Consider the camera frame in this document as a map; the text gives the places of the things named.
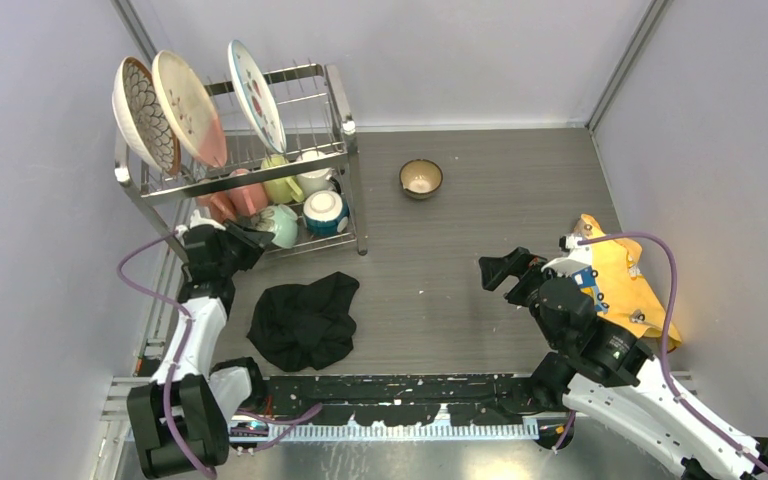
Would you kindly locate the metal dish rack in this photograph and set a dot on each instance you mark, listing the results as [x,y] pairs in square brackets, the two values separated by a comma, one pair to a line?
[320,132]

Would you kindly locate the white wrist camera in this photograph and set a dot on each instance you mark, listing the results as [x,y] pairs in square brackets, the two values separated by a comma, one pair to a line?
[576,256]
[196,219]

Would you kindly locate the black cloth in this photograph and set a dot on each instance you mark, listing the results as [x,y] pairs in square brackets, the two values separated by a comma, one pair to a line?
[300,326]

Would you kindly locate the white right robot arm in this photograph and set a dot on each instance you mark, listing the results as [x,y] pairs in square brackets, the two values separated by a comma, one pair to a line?
[599,364]

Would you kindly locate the mint green bowl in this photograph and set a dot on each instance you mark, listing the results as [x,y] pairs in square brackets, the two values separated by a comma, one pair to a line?
[281,221]

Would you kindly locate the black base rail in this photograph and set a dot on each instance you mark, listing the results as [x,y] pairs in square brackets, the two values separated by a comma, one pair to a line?
[403,400]

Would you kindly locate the white ribbed mug black handle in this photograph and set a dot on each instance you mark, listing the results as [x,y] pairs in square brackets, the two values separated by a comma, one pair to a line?
[316,180]

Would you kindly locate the flower pattern brown-rim plate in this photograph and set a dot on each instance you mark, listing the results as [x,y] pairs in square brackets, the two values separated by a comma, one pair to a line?
[140,118]

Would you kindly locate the pink and cream plate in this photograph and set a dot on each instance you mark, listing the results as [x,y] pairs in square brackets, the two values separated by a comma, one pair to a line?
[189,109]

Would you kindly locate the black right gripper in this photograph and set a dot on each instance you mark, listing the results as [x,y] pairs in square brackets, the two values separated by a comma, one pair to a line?
[493,269]

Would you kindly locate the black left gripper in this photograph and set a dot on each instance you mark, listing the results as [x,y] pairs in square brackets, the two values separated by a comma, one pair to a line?
[252,242]

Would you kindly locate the yellow cartoon cloth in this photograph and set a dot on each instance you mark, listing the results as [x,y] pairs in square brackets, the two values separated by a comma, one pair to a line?
[622,294]

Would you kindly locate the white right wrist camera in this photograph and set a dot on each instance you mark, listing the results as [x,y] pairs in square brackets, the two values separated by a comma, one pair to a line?
[576,256]

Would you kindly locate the brown bowl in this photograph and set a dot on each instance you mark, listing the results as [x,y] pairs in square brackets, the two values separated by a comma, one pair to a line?
[420,178]

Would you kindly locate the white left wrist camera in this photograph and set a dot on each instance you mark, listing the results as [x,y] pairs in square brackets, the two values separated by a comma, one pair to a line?
[196,219]

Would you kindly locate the dark blue bowl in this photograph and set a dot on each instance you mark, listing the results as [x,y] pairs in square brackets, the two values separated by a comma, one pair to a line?
[325,214]

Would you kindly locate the watermelon pattern plate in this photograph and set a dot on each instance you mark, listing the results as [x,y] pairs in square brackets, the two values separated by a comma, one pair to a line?
[255,98]

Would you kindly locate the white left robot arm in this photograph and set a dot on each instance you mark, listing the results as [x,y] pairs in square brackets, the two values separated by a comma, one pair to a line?
[179,419]

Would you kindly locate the light green mug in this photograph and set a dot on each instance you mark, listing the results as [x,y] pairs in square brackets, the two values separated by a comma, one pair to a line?
[283,190]

